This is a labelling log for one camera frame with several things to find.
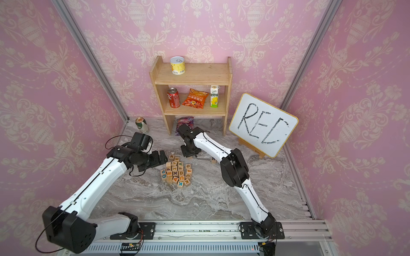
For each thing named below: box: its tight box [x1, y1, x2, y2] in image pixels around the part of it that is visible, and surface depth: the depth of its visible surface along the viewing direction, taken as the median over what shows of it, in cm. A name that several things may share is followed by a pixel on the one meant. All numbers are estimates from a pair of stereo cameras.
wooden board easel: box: [237, 137, 266, 159], surface depth 101 cm
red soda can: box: [167, 86, 181, 109], surface depth 93 cm
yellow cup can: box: [169, 56, 186, 76], surface depth 83 cm
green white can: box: [135, 116, 149, 134], surface depth 108 cm
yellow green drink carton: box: [210, 84, 221, 109], surface depth 93 cm
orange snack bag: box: [182, 88, 210, 109], surface depth 99 cm
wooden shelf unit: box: [148, 56, 233, 137], surface depth 87 cm
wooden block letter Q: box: [160, 169, 168, 180], surface depth 92 cm
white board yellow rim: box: [228, 92, 299, 159], surface depth 94 cm
